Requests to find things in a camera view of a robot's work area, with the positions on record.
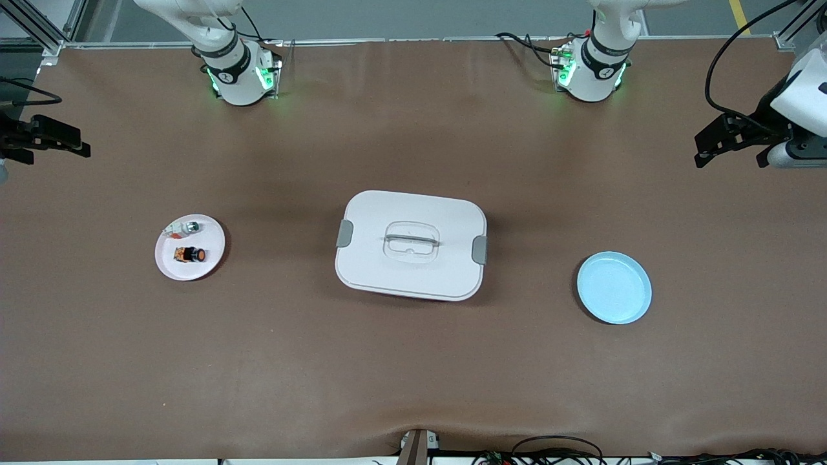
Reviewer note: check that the orange and black push-button switch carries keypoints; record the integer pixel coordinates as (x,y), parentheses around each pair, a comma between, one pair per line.
(190,255)

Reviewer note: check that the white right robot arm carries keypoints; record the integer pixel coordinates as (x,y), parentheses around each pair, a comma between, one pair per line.
(226,64)

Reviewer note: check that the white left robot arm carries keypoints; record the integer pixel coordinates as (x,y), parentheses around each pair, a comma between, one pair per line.
(597,64)

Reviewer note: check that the light blue round plate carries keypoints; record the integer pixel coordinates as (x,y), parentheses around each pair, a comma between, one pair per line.
(614,287)

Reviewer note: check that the pink round plate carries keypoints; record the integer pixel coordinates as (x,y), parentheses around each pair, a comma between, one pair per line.
(194,271)

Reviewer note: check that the white lidded storage box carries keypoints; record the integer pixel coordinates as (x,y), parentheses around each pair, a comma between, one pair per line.
(413,271)

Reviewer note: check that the aluminium frame profile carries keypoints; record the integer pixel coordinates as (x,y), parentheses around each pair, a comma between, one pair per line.
(52,46)
(785,41)

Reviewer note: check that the small silver switch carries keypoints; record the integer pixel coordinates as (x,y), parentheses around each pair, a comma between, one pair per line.
(190,227)

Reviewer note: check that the brown mount post with bracket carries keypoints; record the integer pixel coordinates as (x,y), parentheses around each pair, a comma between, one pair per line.
(417,449)

